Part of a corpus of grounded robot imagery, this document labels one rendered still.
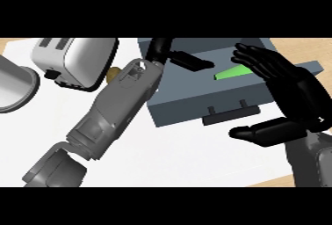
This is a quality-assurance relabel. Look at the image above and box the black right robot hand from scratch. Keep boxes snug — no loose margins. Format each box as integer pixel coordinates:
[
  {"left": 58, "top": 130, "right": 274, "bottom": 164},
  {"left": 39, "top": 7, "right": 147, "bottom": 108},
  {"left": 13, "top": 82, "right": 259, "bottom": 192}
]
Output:
[{"left": 227, "top": 42, "right": 332, "bottom": 148}]

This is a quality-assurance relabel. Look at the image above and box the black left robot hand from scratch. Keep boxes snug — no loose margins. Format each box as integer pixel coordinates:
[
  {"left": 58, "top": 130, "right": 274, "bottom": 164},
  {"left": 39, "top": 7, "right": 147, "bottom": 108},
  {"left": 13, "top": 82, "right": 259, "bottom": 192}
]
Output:
[{"left": 144, "top": 38, "right": 215, "bottom": 72}]

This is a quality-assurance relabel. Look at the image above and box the tan cup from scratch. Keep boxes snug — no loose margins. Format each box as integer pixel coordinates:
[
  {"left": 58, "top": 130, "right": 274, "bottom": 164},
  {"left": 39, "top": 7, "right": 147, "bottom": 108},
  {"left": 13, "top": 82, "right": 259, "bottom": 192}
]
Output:
[{"left": 104, "top": 66, "right": 122, "bottom": 84}]

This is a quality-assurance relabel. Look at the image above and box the blue-grey open drawer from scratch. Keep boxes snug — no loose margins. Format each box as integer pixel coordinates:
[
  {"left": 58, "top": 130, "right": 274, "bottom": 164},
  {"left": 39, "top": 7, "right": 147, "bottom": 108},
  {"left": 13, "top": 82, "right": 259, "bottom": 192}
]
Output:
[{"left": 145, "top": 47, "right": 324, "bottom": 128}]

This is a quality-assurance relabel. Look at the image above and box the blue-grey cabinet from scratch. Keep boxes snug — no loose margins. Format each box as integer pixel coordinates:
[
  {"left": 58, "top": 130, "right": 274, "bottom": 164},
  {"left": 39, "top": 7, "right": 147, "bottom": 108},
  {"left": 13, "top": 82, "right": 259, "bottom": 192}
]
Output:
[{"left": 135, "top": 38, "right": 277, "bottom": 56}]

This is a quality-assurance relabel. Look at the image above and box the green flat item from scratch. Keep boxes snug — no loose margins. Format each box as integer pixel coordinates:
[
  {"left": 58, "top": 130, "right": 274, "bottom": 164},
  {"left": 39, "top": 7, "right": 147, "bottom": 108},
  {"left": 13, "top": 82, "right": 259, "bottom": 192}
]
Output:
[{"left": 212, "top": 64, "right": 256, "bottom": 81}]

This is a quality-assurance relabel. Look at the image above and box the white toaster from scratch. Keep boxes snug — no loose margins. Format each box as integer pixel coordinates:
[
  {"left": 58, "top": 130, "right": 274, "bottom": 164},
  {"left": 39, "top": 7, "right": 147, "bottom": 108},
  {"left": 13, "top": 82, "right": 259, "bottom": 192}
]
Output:
[{"left": 30, "top": 38, "right": 120, "bottom": 93}]

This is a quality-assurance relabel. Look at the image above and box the grey round pot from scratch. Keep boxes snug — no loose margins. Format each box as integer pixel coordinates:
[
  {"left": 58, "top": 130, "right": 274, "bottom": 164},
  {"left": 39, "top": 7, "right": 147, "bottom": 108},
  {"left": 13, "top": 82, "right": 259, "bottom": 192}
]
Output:
[{"left": 0, "top": 55, "right": 41, "bottom": 114}]

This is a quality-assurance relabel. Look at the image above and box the dark drawer handle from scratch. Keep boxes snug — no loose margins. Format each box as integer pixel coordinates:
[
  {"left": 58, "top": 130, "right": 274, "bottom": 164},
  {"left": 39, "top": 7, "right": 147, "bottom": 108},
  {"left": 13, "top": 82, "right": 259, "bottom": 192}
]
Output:
[{"left": 200, "top": 98, "right": 262, "bottom": 127}]

